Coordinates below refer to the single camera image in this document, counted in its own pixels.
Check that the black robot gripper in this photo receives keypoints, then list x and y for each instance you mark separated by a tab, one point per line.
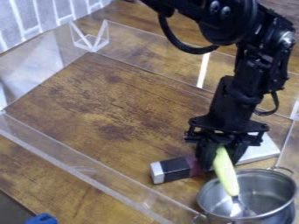
226	125

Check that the yellow handled metal spoon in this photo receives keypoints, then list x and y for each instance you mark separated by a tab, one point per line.
227	176

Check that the small silver pot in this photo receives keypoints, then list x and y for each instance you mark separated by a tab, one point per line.
267	193

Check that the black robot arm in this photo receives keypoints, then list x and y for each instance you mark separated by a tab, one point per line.
265	38

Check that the grey flat metal box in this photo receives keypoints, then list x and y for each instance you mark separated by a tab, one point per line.
265	151

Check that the black and silver block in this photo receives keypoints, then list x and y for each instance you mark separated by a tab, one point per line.
176	168

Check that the blue object at corner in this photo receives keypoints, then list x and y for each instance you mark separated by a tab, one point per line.
43	218

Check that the clear acrylic barrier panel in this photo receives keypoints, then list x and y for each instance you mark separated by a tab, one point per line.
91	116

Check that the clear acrylic corner bracket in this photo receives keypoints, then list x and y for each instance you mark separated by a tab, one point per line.
90	42

